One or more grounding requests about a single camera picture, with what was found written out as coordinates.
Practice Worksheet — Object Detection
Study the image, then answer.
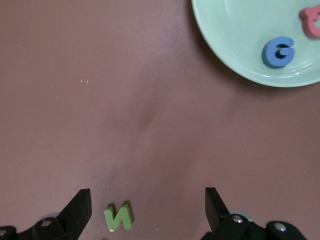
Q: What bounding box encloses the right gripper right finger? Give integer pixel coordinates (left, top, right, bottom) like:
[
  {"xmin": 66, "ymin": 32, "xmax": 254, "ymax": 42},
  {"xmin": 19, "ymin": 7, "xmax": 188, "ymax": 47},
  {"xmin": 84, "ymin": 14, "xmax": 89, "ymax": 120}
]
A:
[{"xmin": 201, "ymin": 187, "xmax": 309, "ymax": 240}]

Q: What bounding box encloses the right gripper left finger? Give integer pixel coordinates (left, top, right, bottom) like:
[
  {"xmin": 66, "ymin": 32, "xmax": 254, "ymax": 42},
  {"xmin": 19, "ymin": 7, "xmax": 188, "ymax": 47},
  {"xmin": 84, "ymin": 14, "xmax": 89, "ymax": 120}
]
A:
[{"xmin": 0, "ymin": 188, "xmax": 93, "ymax": 240}]

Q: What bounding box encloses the green foam letter N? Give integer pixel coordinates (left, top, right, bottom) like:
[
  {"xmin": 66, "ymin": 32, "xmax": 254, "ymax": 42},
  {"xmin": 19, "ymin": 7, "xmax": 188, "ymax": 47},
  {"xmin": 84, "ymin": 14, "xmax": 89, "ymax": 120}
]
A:
[{"xmin": 103, "ymin": 201, "xmax": 135, "ymax": 233}]

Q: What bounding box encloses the blue foam letter G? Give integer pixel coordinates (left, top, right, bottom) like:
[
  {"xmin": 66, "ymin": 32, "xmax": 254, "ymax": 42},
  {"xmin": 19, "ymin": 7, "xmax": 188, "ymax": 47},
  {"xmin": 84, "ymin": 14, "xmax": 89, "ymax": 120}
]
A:
[{"xmin": 261, "ymin": 36, "xmax": 296, "ymax": 69}]

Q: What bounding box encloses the red foam letter Q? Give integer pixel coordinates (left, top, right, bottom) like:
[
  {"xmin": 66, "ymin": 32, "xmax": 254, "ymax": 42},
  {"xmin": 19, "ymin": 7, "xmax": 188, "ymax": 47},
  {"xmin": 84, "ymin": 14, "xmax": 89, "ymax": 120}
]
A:
[{"xmin": 299, "ymin": 4, "xmax": 320, "ymax": 40}]

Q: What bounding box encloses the brown table cover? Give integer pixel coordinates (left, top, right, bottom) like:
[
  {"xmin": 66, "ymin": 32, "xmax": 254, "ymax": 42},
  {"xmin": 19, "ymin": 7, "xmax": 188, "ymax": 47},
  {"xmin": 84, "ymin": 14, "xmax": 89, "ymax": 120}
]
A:
[{"xmin": 0, "ymin": 0, "xmax": 320, "ymax": 240}]

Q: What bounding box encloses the pale green plate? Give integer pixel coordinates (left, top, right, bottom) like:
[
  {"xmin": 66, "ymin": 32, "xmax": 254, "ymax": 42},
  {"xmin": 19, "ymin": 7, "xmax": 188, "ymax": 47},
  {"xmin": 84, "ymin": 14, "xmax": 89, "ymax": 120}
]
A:
[{"xmin": 191, "ymin": 0, "xmax": 320, "ymax": 88}]

